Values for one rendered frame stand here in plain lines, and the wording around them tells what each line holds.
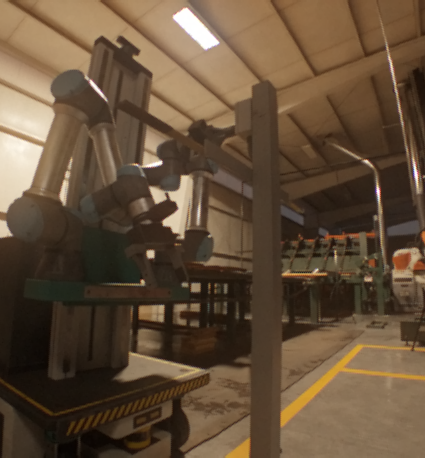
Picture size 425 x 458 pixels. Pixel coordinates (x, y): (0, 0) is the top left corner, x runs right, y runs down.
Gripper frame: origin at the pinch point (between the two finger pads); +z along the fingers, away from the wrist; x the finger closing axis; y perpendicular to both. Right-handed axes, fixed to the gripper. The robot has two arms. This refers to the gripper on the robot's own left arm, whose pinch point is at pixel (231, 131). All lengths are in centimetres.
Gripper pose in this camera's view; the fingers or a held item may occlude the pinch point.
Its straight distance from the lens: 101.7
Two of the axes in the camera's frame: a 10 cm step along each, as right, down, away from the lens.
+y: 3.1, -7.5, 5.9
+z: 8.2, -1.0, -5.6
